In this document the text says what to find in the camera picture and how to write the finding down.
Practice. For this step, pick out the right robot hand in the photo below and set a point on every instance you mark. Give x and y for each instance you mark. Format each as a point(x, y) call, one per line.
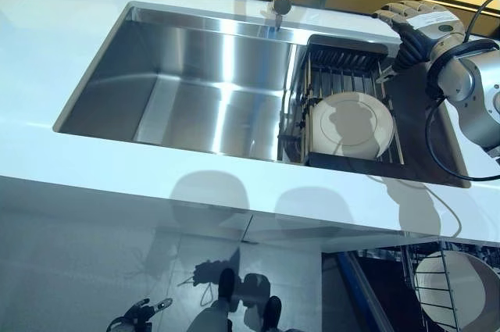
point(433, 25)

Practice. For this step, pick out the deep cream plate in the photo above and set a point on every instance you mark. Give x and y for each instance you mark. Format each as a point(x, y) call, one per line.
point(449, 289)

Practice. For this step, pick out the black robot right foot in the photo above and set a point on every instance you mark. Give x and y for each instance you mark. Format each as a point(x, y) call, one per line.
point(272, 310)

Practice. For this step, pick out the white robot left leg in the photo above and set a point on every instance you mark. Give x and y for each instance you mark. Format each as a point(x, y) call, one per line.
point(209, 318)

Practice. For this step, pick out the black sink dish rack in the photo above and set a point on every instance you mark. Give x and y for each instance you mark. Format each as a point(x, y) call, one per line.
point(336, 58)

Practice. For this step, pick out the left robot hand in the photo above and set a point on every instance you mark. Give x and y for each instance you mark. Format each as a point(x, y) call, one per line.
point(134, 316)

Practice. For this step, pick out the black robot foot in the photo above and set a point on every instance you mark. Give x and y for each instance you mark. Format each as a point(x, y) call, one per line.
point(226, 283)
point(272, 310)

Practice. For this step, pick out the stainless steel sink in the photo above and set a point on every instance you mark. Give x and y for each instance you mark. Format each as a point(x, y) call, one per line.
point(187, 93)

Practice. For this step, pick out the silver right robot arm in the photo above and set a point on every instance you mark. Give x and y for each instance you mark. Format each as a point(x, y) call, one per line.
point(476, 93)

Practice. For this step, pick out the black robot left foot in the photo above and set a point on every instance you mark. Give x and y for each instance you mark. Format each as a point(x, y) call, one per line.
point(226, 283)

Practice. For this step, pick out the white cabinet door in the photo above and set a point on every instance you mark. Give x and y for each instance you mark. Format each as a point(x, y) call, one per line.
point(78, 207)
point(312, 230)

